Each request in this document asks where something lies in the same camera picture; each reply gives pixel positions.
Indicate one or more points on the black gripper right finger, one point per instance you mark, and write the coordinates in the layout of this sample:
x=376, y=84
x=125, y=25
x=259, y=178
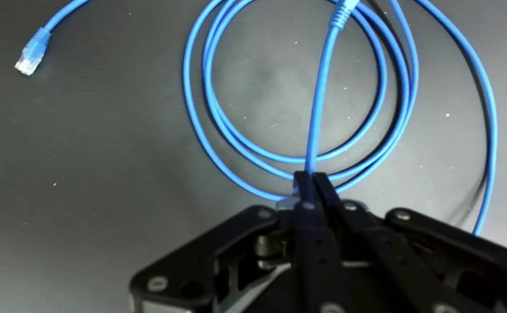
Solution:
x=412, y=284

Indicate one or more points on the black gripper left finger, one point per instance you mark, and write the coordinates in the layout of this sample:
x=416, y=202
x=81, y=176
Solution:
x=316, y=260

